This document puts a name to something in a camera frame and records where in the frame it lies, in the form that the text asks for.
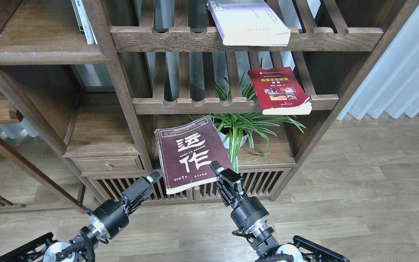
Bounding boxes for upright white books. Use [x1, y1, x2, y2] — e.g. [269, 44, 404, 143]
[72, 0, 97, 44]

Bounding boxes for white plant pot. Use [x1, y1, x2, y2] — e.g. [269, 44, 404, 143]
[219, 128, 248, 149]

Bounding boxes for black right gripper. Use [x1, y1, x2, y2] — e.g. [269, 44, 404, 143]
[210, 161, 269, 235]

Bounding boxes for green spider plant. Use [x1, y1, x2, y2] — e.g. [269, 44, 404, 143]
[188, 67, 306, 173]

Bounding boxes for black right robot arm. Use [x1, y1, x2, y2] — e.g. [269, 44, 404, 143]
[211, 161, 349, 262]

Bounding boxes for brass drawer knob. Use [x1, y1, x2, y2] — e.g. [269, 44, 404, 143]
[105, 162, 114, 171]

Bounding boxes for maroon book white characters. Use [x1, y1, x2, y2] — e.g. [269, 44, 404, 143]
[155, 116, 233, 195]

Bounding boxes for white paperback book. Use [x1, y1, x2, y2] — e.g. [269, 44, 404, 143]
[207, 0, 291, 47]

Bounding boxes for white curtain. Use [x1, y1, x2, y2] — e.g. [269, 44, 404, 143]
[337, 6, 419, 120]

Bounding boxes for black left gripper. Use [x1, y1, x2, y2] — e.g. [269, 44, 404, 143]
[86, 171, 161, 240]

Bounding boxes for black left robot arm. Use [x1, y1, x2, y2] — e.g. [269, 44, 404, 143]
[0, 171, 161, 262]

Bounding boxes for dark wooden bookshelf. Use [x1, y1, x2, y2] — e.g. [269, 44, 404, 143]
[0, 0, 419, 201]

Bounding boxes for red book with photo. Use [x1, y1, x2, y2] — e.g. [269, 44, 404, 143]
[248, 67, 312, 115]

